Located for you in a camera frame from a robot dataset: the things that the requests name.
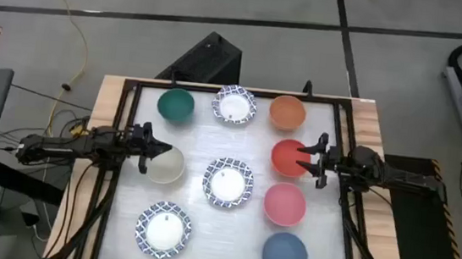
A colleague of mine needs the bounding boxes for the red plastic bowl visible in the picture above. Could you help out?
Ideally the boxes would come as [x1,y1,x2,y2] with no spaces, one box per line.
[268,137,314,180]

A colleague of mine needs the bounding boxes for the orange plastic bowl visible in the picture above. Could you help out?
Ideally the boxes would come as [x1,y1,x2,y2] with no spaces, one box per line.
[267,92,309,133]

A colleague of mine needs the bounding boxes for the black computer tower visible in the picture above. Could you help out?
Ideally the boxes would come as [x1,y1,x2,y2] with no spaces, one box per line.
[154,26,245,88]

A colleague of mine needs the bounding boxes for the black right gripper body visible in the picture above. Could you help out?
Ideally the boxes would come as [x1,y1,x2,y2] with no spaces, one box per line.
[314,142,345,192]

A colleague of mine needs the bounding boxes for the black metal table frame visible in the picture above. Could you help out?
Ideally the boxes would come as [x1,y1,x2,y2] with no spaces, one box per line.
[47,69,420,259]

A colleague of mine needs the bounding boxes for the pink plastic bowl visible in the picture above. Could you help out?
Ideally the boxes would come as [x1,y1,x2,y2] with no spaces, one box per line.
[261,179,310,229]

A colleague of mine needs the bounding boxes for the yellow cable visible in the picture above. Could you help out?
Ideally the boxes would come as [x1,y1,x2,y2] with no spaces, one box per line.
[21,0,100,141]

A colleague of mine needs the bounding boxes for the large black hazard-striped mat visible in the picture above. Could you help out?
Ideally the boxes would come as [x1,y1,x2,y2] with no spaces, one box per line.
[373,153,462,259]

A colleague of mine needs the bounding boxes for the blue patterned paper bowl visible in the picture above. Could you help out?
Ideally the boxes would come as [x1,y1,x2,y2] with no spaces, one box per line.
[200,155,257,212]
[132,198,195,259]
[209,82,260,128]

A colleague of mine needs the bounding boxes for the cream white plastic bowl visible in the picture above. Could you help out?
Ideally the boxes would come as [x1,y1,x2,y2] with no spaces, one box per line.
[143,142,189,187]

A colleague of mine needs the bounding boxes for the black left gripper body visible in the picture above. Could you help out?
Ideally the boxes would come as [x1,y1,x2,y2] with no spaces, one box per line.
[123,118,155,176]

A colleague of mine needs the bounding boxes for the white glossy table sheet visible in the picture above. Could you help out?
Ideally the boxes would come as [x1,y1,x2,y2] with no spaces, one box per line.
[97,82,366,259]

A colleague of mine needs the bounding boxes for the green plastic bowl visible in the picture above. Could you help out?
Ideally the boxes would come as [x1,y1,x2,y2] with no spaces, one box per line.
[155,86,197,125]

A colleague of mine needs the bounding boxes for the blue plastic bowl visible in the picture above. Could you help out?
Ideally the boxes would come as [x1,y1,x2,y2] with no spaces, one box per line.
[261,229,312,259]

